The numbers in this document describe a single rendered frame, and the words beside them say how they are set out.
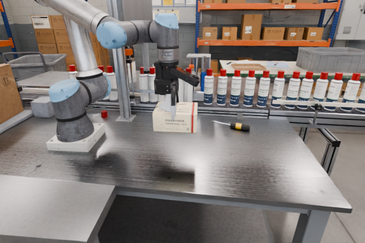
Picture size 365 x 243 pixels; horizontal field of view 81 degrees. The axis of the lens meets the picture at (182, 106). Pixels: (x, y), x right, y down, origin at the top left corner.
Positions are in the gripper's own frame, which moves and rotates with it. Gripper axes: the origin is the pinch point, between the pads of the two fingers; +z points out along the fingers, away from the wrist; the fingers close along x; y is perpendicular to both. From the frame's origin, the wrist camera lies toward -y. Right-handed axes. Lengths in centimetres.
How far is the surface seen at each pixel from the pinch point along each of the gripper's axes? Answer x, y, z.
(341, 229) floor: -37, -107, 103
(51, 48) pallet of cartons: -330, 280, 14
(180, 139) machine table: -8.9, -0.1, 17.5
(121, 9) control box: -26, 26, -38
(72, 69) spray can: -44, 66, -7
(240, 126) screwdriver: -20.2, -28.8, 16.1
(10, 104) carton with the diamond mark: -22, 91, 6
